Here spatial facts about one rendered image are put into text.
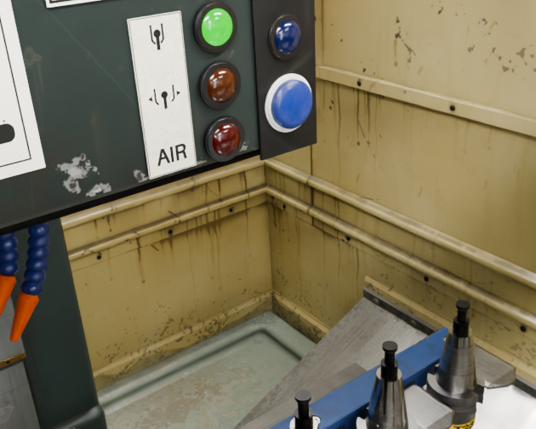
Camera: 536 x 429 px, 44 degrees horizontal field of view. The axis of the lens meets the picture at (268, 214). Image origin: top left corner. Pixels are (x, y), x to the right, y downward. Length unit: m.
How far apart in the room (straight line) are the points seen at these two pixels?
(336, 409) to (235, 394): 1.02
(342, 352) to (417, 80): 0.62
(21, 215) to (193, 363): 1.52
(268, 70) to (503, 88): 0.82
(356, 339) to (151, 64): 1.24
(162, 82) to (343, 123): 1.14
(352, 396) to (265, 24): 0.48
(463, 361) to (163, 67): 0.51
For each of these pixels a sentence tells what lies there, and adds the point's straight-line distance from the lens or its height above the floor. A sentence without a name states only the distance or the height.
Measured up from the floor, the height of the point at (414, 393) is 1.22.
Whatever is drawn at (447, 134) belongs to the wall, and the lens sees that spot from 1.29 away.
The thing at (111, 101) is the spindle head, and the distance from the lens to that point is 0.36.
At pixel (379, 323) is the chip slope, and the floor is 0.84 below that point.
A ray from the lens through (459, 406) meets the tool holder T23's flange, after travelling 0.80.
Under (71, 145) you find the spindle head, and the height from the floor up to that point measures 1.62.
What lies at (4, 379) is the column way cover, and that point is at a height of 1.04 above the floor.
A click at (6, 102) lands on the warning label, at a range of 0.34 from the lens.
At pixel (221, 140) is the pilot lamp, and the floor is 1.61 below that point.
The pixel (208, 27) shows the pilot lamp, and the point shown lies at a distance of 0.37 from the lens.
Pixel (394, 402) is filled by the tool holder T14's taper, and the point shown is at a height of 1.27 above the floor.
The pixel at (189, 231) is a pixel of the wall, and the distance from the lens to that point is 1.71.
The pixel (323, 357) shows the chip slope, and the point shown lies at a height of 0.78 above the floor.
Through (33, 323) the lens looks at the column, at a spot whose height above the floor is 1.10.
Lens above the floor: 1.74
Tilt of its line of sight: 26 degrees down
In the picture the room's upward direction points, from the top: 3 degrees counter-clockwise
